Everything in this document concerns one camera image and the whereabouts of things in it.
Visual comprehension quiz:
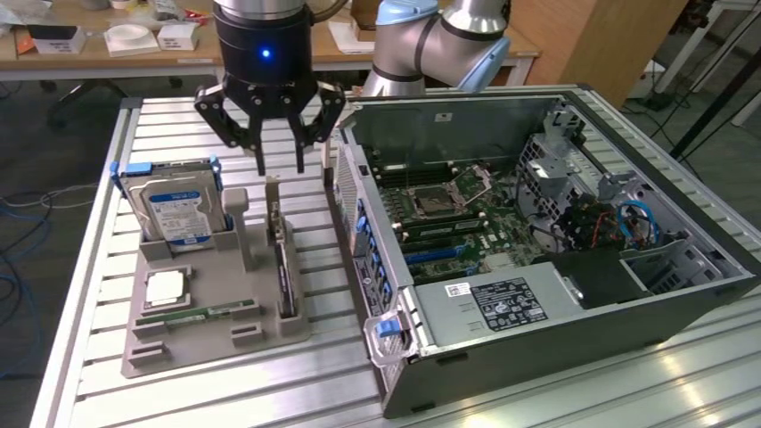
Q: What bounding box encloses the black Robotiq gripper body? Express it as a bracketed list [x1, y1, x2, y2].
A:
[213, 8, 317, 119]

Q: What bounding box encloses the black Nvidia graphics card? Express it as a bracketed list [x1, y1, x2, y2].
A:
[262, 174, 303, 321]

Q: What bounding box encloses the white paper box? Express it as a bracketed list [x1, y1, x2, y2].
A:
[327, 21, 379, 55]

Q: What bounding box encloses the white cardboard box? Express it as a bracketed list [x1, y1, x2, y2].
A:
[155, 22, 201, 52]

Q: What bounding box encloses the brown cardboard box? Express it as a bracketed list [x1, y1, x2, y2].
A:
[349, 0, 381, 32]

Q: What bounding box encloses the clear plastic packet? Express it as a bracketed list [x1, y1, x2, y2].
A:
[147, 0, 179, 21]

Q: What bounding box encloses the hard disk with blue rails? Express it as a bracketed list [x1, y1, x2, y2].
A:
[109, 155, 225, 255]

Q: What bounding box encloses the wooden desk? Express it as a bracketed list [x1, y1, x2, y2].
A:
[0, 0, 543, 86]

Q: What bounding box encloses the black office chair base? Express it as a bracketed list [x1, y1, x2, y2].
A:
[39, 79, 129, 130]

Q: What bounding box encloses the CPU socket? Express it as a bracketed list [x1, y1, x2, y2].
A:
[410, 183, 462, 220]

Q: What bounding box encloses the metal socket cover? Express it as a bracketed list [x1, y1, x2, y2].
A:
[449, 163, 495, 202]

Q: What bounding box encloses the white box with black top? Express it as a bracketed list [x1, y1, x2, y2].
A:
[28, 24, 89, 55]

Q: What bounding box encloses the blue expansion slot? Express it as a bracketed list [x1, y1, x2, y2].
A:
[405, 246, 463, 265]

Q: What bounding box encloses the green motherboard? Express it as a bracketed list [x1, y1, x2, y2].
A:
[362, 149, 559, 286]

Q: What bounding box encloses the silver CPU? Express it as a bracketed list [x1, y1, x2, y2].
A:
[145, 271, 186, 309]

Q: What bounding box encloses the large metal disk bay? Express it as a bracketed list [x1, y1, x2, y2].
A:
[514, 106, 655, 251]

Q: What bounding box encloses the green RAM stick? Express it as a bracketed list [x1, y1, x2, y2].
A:
[135, 300, 258, 325]

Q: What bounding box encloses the grey plastic parts rack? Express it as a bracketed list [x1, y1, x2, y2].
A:
[119, 186, 310, 380]

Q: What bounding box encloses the wooden cabinet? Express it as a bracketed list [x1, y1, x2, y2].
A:
[510, 0, 706, 108]

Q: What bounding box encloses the grey power supply unit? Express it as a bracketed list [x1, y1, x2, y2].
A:
[413, 262, 590, 349]

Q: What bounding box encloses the white bin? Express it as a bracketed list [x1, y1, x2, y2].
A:
[627, 60, 666, 102]

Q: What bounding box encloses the black plastic air shroud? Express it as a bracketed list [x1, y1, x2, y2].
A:
[549, 249, 653, 311]

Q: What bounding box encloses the open dark PC case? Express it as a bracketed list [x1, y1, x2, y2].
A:
[319, 84, 761, 420]

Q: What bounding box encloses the small metal disk bay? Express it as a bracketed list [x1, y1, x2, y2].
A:
[621, 238, 723, 296]

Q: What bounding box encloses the white floor cable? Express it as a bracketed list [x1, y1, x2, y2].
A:
[0, 179, 102, 210]

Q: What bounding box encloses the blue floor cable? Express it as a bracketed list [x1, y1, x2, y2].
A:
[0, 195, 51, 380]

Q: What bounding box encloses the blue data wire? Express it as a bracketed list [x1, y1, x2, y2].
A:
[615, 201, 661, 246]

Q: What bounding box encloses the white metal frame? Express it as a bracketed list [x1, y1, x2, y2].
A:
[667, 0, 761, 160]

